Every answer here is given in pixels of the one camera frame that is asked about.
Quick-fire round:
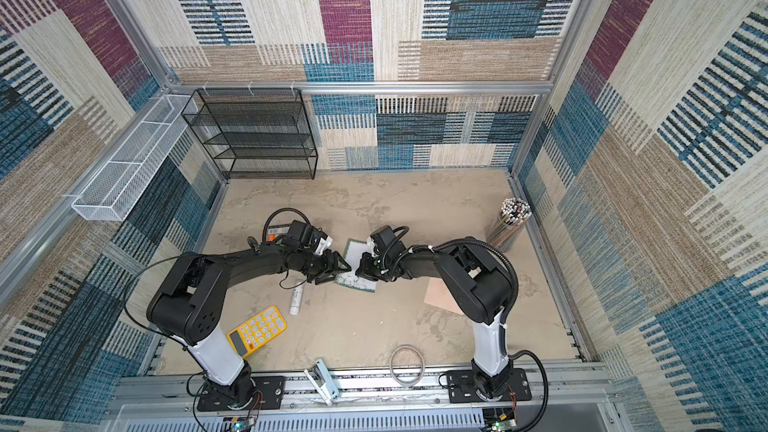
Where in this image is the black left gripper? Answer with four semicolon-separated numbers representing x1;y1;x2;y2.
298;248;352;283

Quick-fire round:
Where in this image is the white letter with green border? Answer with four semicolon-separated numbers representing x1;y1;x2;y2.
335;239;376;293

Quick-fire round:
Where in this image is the pink envelope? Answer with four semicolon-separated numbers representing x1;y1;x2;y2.
424;278;463;315

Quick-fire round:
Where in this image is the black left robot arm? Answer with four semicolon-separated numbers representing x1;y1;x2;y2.
146;207;352;410

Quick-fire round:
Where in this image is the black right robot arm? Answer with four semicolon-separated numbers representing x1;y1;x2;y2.
354;226;533;403

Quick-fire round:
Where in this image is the white glue stick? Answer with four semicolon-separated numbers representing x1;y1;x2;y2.
289;281;304;316

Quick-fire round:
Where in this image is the pack of coloured markers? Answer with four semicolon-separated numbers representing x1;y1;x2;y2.
266;224;290;241

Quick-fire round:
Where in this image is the yellow calculator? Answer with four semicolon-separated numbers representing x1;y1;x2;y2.
227;305;287;359

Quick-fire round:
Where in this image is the light blue stapler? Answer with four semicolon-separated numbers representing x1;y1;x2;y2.
304;358;340;406

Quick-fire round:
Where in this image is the cup of pencils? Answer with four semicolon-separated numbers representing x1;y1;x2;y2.
486;197;532;252

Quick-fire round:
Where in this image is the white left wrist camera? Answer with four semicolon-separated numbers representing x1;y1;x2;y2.
314;236;333;256

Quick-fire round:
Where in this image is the coiled white cable ring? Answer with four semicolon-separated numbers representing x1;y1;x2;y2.
388;344;427;388

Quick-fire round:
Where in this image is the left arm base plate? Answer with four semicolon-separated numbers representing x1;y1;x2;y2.
195;376;286;413

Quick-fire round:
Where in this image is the black wire shelf rack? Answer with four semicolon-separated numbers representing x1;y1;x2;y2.
181;88;318;180

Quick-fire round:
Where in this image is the white wire mesh basket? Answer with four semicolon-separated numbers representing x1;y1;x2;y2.
71;94;189;222

